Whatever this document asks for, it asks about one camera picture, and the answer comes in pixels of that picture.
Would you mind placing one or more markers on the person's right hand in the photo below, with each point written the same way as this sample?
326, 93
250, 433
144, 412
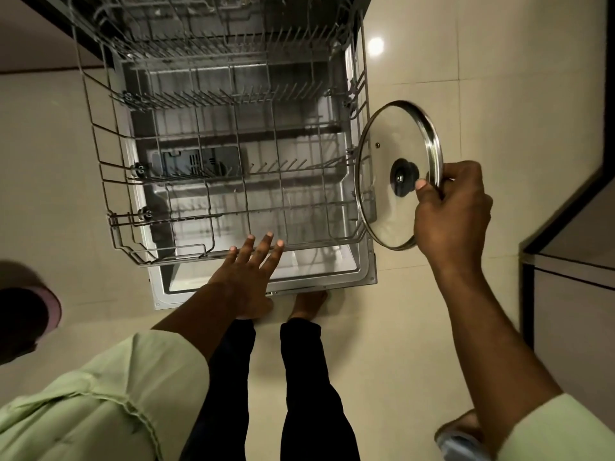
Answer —
454, 220

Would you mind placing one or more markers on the person's left hand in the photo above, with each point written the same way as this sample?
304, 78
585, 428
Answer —
245, 288

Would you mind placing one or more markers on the person's right thumb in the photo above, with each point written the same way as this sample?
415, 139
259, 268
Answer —
427, 191

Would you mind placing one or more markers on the person's left little finger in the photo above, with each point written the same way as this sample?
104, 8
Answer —
230, 260

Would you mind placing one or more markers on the person's left middle finger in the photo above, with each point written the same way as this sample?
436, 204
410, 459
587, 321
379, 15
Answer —
262, 252

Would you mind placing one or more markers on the glass pot lid with knob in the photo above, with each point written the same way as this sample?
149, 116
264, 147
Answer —
394, 134

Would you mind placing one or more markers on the person's left forearm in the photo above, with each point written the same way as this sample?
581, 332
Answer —
202, 321

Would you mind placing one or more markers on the person's right forearm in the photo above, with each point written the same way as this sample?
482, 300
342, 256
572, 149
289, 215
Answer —
490, 350

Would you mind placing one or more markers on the steel dishwasher door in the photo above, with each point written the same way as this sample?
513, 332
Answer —
312, 267

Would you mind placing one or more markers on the person's right foot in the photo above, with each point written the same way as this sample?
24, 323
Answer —
307, 304

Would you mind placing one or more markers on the black trousers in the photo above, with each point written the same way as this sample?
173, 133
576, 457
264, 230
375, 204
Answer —
307, 393

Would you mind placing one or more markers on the dark-edged cabinet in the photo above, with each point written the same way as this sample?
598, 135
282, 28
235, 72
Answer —
571, 321

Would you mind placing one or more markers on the light green shirt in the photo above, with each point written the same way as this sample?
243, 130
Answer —
96, 403

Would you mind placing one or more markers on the light blue slipper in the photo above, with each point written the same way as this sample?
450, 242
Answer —
461, 444

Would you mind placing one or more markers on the dishwasher body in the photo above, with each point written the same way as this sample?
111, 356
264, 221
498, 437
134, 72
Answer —
89, 43

